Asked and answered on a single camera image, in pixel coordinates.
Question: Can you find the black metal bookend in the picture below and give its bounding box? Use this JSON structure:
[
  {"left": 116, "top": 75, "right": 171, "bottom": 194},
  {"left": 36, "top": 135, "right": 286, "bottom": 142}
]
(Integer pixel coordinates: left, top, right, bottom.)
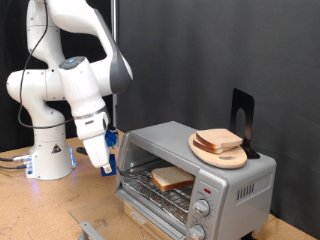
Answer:
[{"left": 229, "top": 87, "right": 261, "bottom": 160}]

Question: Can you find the metal spatula with blue block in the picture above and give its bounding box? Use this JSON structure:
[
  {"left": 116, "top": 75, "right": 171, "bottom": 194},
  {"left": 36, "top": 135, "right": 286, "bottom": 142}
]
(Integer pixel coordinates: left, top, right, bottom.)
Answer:
[{"left": 75, "top": 146, "right": 158, "bottom": 183}]

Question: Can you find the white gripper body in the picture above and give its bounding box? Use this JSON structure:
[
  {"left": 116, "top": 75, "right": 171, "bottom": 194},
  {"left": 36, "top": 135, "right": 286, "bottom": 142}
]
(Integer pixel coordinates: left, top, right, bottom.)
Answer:
[{"left": 82, "top": 133, "right": 113, "bottom": 169}]

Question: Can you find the white bread slice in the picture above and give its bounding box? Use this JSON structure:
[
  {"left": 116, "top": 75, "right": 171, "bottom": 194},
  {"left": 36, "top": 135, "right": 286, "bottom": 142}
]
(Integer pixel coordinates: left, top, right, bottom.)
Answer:
[
  {"left": 192, "top": 138, "right": 233, "bottom": 155},
  {"left": 195, "top": 128, "right": 244, "bottom": 150},
  {"left": 150, "top": 165, "right": 196, "bottom": 193}
]

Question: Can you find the silver toaster oven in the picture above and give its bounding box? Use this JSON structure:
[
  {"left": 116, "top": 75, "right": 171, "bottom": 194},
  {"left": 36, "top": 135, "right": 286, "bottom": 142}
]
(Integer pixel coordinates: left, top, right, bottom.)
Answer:
[{"left": 114, "top": 120, "right": 277, "bottom": 240}]

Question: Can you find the black base cable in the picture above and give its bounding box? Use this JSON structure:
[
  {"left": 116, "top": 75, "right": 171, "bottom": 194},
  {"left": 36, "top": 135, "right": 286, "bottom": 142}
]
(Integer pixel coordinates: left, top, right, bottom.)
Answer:
[
  {"left": 0, "top": 163, "right": 28, "bottom": 170},
  {"left": 0, "top": 153, "right": 32, "bottom": 163}
]

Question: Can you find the round wooden serving board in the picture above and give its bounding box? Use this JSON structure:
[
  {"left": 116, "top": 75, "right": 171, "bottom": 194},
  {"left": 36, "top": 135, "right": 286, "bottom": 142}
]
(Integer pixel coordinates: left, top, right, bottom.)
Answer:
[{"left": 188, "top": 132, "right": 248, "bottom": 170}]

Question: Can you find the wooden riser under oven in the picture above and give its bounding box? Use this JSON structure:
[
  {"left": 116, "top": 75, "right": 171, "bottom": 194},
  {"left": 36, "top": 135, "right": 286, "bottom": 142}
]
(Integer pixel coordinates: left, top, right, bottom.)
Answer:
[{"left": 123, "top": 201, "right": 178, "bottom": 240}]

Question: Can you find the glass oven door with handle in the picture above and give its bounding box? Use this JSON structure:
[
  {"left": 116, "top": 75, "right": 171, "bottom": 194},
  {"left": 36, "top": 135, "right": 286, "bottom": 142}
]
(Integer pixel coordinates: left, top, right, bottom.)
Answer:
[{"left": 68, "top": 190, "right": 188, "bottom": 240}]

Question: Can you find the metal pole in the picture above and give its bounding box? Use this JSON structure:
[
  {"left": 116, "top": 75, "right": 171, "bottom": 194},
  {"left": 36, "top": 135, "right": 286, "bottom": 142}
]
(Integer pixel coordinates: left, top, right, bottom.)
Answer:
[{"left": 110, "top": 0, "right": 119, "bottom": 129}]

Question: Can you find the wire oven rack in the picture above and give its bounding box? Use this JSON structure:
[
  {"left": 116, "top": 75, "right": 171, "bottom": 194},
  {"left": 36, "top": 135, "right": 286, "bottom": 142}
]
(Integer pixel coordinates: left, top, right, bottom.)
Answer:
[{"left": 120, "top": 159, "right": 197, "bottom": 225}]

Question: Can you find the silver oven knob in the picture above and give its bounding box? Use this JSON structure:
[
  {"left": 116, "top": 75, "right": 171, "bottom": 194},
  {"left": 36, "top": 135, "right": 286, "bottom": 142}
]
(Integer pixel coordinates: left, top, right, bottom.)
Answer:
[
  {"left": 193, "top": 199, "right": 211, "bottom": 218},
  {"left": 188, "top": 224, "right": 207, "bottom": 240}
]

